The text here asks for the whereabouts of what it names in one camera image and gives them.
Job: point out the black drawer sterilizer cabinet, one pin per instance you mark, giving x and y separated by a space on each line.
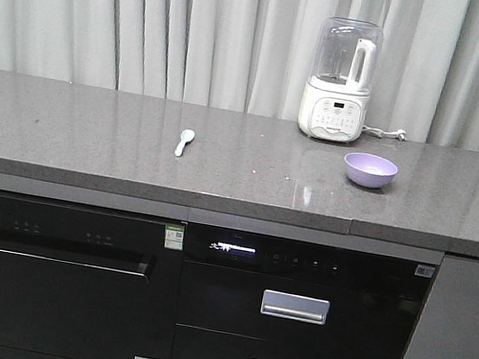
244 295

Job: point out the black built-in dishwasher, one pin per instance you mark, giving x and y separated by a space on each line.
79 282

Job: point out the purple plastic bowl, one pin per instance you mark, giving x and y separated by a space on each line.
369 170

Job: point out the light blue plastic spoon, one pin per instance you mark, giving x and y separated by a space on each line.
186 136

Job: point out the grey pleated curtain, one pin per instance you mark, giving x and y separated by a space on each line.
254 56

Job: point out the white blender with clear jar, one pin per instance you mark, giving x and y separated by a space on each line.
338 88

